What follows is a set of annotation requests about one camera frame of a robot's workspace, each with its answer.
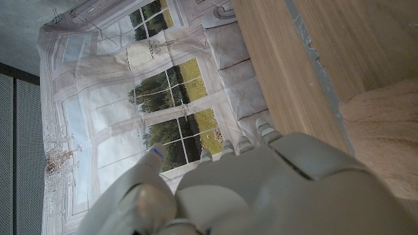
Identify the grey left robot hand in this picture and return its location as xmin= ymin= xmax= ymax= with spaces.
xmin=74 ymin=117 xmax=418 ymax=235

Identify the tan fabric arm wrap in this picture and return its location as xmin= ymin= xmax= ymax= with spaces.
xmin=338 ymin=80 xmax=418 ymax=202

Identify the printed window backdrop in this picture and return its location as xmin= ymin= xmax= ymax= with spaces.
xmin=35 ymin=0 xmax=278 ymax=235

